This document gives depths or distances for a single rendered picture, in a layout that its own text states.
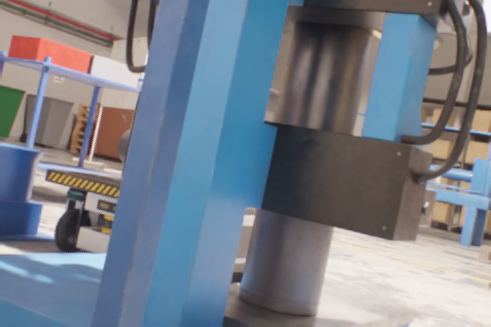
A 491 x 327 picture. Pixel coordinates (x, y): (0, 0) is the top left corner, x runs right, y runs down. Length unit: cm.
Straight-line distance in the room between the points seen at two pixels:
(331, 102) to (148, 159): 89
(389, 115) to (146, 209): 67
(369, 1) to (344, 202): 44
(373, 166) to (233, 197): 30
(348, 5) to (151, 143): 73
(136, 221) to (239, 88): 52
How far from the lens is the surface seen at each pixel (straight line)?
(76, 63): 487
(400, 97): 156
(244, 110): 153
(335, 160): 159
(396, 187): 154
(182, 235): 150
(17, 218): 324
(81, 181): 290
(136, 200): 107
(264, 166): 164
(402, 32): 159
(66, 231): 301
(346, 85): 190
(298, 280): 189
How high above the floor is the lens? 50
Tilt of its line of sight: 2 degrees up
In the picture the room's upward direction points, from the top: 12 degrees clockwise
